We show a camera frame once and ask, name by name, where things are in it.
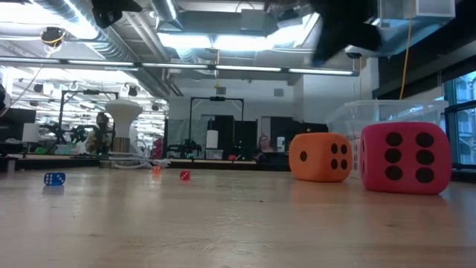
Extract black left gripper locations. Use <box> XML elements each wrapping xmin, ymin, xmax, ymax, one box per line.
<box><xmin>91</xmin><ymin>0</ymin><xmax>143</xmax><ymax>13</ymax></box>

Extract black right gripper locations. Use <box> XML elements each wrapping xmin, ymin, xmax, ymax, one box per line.
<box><xmin>310</xmin><ymin>0</ymin><xmax>383</xmax><ymax>67</ymax></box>

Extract large orange foam die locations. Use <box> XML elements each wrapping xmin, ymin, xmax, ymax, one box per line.
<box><xmin>288</xmin><ymin>133</ymin><xmax>353</xmax><ymax>184</ymax></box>

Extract large red foam die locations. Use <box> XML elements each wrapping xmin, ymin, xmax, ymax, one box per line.
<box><xmin>359</xmin><ymin>121</ymin><xmax>454</xmax><ymax>196</ymax></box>

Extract small blue die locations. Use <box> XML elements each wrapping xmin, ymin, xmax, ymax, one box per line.
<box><xmin>43</xmin><ymin>171</ymin><xmax>67</xmax><ymax>187</ymax></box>

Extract long ceiling light bar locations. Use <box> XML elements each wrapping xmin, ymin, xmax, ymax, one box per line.
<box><xmin>0</xmin><ymin>56</ymin><xmax>360</xmax><ymax>77</ymax></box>

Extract clear plastic bin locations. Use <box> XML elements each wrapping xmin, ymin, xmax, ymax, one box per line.
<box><xmin>326</xmin><ymin>99</ymin><xmax>451</xmax><ymax>178</ymax></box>

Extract person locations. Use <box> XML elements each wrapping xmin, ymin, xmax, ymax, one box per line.
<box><xmin>85</xmin><ymin>112</ymin><xmax>114</xmax><ymax>155</ymax></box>
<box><xmin>256</xmin><ymin>134</ymin><xmax>277</xmax><ymax>154</ymax></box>

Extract white paper towel roll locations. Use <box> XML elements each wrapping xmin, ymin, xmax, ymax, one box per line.
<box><xmin>205</xmin><ymin>129</ymin><xmax>219</xmax><ymax>150</ymax></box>

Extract black cable reel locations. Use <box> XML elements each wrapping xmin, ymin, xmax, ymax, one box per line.
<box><xmin>39</xmin><ymin>26</ymin><xmax>68</xmax><ymax>48</ymax></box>

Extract yellow hanging cable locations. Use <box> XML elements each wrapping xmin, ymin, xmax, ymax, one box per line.
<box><xmin>399</xmin><ymin>18</ymin><xmax>414</xmax><ymax>101</ymax></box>

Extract black gantry frame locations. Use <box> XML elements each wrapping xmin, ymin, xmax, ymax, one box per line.
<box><xmin>58</xmin><ymin>89</ymin><xmax>120</xmax><ymax>150</ymax></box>
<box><xmin>189</xmin><ymin>96</ymin><xmax>245</xmax><ymax>152</ymax></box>

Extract white lamp with cable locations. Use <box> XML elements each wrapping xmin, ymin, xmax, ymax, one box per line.
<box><xmin>104</xmin><ymin>99</ymin><xmax>144</xmax><ymax>167</ymax></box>

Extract black aluminium table frame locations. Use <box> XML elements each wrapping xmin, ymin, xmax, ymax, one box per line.
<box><xmin>0</xmin><ymin>154</ymin><xmax>476</xmax><ymax>183</ymax></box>

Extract white power cable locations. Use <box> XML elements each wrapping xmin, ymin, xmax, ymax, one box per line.
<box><xmin>106</xmin><ymin>150</ymin><xmax>173</xmax><ymax>170</ymax></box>

